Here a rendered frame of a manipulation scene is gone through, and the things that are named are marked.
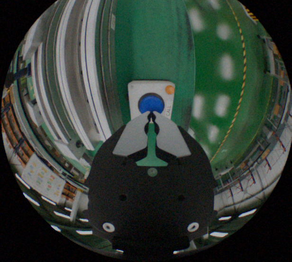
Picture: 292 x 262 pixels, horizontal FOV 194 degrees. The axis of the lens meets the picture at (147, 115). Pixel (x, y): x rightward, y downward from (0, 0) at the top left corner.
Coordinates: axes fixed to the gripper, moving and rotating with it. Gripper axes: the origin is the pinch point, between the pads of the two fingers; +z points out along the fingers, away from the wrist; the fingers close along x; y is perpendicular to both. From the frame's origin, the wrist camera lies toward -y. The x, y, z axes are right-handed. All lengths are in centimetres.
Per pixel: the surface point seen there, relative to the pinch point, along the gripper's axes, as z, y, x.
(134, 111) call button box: 2.7, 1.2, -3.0
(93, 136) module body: 2.6, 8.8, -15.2
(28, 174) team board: -80, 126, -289
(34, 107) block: 0.7, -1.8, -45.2
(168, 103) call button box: 2.7, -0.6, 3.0
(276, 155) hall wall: -92, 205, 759
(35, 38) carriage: -2.5, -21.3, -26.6
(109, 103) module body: 2.8, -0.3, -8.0
